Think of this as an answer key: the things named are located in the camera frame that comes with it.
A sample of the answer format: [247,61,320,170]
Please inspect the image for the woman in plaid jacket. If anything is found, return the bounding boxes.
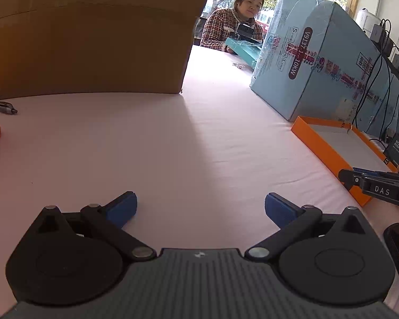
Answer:
[200,0,264,54]

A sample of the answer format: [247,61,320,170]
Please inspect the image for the light blue cardboard box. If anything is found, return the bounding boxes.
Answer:
[251,0,399,137]

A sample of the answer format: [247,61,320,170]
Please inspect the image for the large brown cardboard box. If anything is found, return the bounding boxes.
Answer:
[0,0,207,100]

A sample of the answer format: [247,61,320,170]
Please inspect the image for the black power adapters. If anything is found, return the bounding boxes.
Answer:
[370,19,399,77]

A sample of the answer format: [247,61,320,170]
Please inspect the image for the teal flat box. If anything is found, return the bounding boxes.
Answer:
[225,37,261,68]

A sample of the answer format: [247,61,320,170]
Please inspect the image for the orange shoebox lid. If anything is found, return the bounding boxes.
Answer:
[290,115,399,208]

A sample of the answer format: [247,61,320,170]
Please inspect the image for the black power cables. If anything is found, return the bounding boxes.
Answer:
[350,18,399,141]

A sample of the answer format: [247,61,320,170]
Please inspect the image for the black pen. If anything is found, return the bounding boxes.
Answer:
[0,102,18,115]

